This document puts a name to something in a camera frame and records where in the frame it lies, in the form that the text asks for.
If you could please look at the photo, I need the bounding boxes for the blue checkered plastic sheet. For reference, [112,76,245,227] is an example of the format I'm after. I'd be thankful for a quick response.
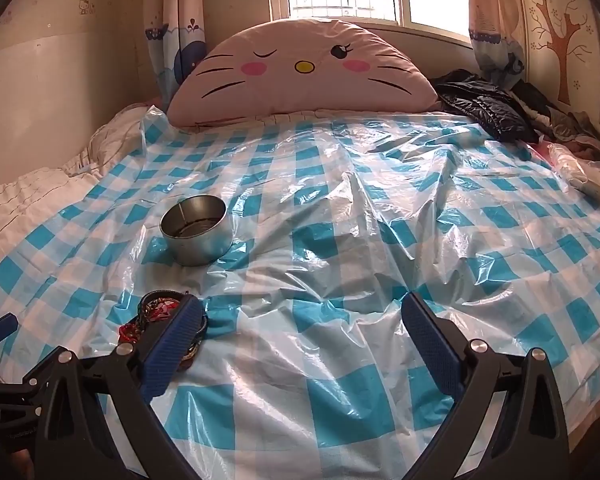
[0,105,600,480]

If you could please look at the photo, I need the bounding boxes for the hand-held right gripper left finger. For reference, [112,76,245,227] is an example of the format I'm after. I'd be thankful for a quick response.
[34,294,202,480]

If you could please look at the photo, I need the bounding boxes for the clear plastic bag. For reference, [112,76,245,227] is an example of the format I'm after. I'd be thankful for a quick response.
[545,142,600,201]

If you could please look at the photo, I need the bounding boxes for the round metal tin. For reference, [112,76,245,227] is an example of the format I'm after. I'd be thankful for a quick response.
[159,194,234,267]

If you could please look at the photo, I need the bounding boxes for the pink cat face pillow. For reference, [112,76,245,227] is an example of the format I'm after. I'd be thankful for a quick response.
[166,18,440,128]

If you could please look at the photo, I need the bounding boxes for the black puffer jacket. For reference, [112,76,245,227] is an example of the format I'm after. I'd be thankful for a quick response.
[435,72,541,143]

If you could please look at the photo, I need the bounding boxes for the pile of bracelets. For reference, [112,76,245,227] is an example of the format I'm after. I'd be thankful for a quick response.
[119,290,210,373]

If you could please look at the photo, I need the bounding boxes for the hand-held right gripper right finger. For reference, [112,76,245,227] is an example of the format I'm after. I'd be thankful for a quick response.
[401,291,570,480]

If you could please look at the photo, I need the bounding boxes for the brown tree wall sticker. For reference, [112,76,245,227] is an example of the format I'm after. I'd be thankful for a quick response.
[527,0,600,106]

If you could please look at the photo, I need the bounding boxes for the white quilt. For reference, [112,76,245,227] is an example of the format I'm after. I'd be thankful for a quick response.
[0,102,151,286]

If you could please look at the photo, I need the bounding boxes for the patterned curtain with whale print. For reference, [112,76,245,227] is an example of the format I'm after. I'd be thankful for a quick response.
[145,0,211,106]

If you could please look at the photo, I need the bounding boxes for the heap of clothes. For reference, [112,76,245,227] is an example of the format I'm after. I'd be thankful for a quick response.
[510,80,600,166]

